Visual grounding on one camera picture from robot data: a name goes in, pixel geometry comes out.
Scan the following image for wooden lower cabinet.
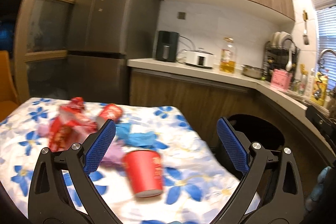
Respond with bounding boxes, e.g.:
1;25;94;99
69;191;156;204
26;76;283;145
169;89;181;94
129;69;329;162

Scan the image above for pink utensil holder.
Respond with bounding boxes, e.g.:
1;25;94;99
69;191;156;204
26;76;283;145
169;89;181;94
270;69;292;92

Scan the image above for blue glove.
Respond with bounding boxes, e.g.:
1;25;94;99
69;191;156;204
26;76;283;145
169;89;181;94
116;123;156;147
37;123;52;138

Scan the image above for black trash bin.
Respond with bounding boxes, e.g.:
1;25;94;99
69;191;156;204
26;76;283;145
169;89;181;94
216;114;285;180

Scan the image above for wooden glass door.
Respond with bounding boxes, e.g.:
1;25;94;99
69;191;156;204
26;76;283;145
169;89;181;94
14;0;76;102

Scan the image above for blue floral white tablecloth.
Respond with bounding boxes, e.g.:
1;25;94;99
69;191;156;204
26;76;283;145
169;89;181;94
1;98;239;223

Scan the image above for orange chair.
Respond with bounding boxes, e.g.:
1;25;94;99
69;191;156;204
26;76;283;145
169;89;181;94
0;51;19;121

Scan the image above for dark grey refrigerator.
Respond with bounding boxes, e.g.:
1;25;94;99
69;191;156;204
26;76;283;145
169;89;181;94
67;0;161;104

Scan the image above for red snack bag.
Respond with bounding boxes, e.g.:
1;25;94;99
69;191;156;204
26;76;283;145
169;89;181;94
49;97;97;152

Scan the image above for hanging spatula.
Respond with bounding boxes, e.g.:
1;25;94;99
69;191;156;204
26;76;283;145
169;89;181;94
302;10;309;46

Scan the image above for large red paper cup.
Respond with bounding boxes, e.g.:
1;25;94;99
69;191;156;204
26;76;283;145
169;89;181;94
122;149;163;198

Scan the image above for window blinds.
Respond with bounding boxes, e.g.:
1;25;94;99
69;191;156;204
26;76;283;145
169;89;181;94
300;0;336;77

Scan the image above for steel bowl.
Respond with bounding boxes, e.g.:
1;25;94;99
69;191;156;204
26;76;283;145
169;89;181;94
241;65;264;80

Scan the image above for yellow detergent bottle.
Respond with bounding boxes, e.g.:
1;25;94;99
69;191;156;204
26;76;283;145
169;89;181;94
310;72;328;106

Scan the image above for black dish rack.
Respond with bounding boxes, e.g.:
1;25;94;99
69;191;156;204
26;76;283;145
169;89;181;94
263;31;300;82

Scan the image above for white rice cooker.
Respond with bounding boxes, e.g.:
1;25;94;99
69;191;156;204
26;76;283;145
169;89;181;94
184;48;215;69

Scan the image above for chrome sink faucet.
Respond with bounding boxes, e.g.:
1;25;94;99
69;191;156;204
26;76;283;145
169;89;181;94
317;48;336;75

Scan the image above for cooking oil bottle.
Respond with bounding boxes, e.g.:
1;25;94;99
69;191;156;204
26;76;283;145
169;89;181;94
220;37;236;73

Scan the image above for purple glove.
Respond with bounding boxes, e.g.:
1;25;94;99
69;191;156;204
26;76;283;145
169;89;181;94
100;140;125;168

